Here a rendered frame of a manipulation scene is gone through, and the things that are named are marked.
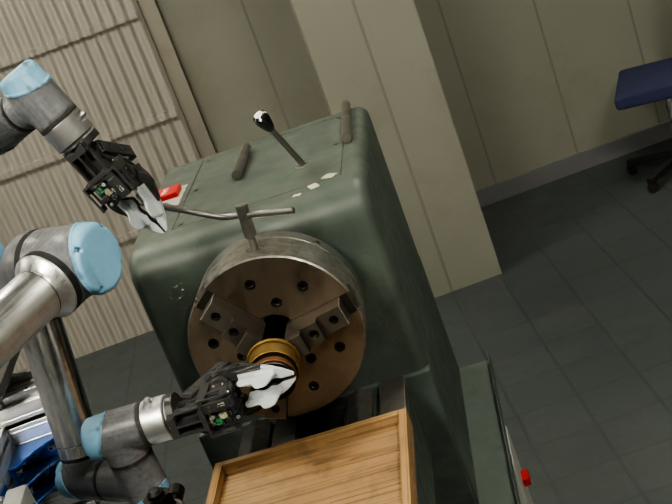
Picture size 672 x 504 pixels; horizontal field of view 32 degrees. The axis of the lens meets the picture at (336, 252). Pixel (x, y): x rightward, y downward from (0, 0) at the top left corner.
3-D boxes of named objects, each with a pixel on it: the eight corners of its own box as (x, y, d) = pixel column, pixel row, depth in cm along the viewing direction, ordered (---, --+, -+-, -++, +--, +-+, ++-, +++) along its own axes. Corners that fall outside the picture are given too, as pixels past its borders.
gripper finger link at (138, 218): (147, 251, 200) (110, 211, 197) (153, 239, 205) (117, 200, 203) (160, 241, 199) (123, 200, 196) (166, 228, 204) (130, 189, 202)
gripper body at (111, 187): (105, 218, 196) (54, 164, 192) (115, 201, 204) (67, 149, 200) (138, 190, 194) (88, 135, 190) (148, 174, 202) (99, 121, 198)
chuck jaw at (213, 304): (255, 334, 209) (196, 302, 207) (269, 312, 208) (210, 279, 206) (249, 362, 199) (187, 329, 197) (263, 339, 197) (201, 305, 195)
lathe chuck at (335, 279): (222, 409, 222) (172, 258, 211) (384, 374, 218) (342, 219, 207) (216, 433, 214) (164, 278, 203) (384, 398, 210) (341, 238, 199)
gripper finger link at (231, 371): (267, 385, 191) (217, 400, 192) (268, 380, 192) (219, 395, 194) (256, 361, 189) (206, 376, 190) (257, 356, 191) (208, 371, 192)
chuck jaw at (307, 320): (286, 312, 208) (345, 283, 205) (300, 335, 209) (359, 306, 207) (281, 340, 197) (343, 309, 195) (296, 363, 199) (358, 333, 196)
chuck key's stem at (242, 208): (267, 261, 206) (249, 200, 202) (261, 266, 205) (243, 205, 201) (257, 261, 207) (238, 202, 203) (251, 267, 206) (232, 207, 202)
